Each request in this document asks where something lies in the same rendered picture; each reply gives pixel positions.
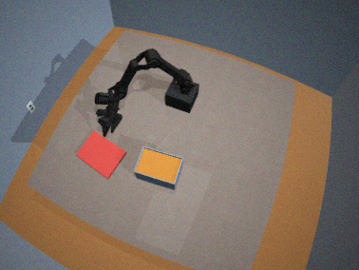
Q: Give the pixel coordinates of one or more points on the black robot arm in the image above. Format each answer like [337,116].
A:
[153,60]

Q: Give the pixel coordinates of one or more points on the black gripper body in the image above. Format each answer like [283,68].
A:
[111,115]

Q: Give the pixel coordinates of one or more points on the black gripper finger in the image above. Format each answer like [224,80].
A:
[114,125]
[105,129]

